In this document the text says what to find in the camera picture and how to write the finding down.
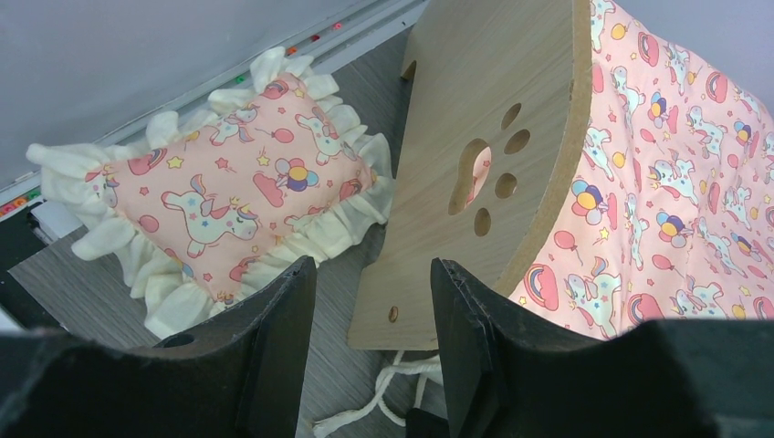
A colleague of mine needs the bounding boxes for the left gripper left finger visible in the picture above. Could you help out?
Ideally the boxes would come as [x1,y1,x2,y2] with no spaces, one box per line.
[1,256,317,437]

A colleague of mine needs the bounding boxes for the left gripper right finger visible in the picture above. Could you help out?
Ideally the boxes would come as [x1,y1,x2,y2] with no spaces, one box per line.
[431,259,773,437]

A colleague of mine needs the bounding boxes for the pink unicorn mattress cushion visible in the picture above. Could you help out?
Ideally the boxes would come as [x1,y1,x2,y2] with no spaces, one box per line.
[488,1,773,341]

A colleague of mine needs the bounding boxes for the wooden pet bed frame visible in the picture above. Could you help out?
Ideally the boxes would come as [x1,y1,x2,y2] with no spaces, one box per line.
[347,1,592,350]

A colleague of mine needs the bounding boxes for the small pink ruffled pillow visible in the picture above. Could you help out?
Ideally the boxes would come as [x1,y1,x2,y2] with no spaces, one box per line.
[26,47,394,339]

